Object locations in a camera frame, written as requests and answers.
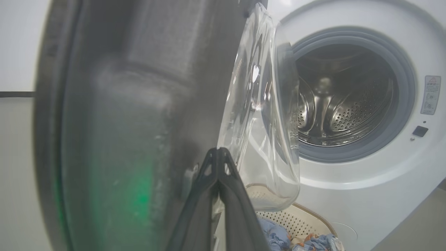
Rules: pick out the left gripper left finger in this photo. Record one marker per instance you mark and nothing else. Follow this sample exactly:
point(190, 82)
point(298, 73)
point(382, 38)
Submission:
point(195, 216)

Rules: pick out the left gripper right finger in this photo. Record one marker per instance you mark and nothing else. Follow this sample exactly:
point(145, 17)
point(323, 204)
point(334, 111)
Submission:
point(240, 223)

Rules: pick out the blue cartoon print garment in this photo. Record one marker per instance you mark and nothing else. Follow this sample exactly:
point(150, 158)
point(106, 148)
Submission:
point(278, 237)

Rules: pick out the washing machine door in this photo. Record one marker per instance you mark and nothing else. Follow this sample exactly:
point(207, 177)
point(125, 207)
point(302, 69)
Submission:
point(132, 122)

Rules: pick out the white front-load washing machine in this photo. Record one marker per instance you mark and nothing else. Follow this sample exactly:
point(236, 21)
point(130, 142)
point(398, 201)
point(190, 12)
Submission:
point(366, 195)

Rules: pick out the stainless steel washing machine drum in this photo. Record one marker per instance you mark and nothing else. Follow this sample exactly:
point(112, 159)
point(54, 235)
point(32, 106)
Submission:
point(348, 104)

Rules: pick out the black door latch socket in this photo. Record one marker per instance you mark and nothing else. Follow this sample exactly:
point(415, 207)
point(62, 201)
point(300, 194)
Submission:
point(420, 131)

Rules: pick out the grey rubber door gasket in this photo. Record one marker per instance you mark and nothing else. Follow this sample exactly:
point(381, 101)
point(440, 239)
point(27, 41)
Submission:
point(406, 94)

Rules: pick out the cream perforated laundry basket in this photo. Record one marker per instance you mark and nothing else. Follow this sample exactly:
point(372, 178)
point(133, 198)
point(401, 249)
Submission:
point(296, 219)

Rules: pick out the round white filter cover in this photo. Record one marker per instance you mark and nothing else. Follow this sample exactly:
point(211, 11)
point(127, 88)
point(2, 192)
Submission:
point(345, 232)

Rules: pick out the grey warning sticker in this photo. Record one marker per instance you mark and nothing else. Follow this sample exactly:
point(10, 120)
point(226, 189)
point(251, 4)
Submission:
point(430, 94)

